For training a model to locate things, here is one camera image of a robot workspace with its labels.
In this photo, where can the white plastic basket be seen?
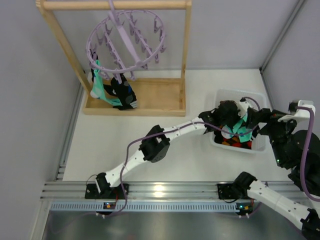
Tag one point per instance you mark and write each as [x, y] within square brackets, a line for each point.
[259, 144]

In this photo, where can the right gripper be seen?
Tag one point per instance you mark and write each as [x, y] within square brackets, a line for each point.
[256, 120]

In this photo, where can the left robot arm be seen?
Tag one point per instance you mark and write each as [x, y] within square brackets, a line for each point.
[155, 145]

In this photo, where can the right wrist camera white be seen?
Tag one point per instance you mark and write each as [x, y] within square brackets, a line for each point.
[297, 113]

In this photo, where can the wooden hanger rack frame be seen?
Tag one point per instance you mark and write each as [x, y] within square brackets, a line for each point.
[157, 97]

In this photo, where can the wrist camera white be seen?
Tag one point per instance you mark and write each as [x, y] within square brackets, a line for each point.
[297, 113]
[243, 104]

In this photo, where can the slotted cable duct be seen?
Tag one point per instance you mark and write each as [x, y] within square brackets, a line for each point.
[155, 206]

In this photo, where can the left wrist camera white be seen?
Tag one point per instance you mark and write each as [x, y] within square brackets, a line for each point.
[243, 104]

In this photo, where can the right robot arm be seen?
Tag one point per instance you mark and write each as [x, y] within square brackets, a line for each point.
[296, 149]

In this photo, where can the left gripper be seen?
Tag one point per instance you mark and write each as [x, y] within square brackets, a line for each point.
[235, 118]

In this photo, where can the mint green patterned sock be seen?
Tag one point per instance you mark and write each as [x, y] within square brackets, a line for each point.
[98, 92]

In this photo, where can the aluminium mounting rail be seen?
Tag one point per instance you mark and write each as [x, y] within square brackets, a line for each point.
[171, 180]

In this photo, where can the black blue grey sock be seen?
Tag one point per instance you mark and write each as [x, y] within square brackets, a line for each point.
[122, 91]

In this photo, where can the argyle red orange sock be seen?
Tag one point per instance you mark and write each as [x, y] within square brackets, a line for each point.
[232, 142]

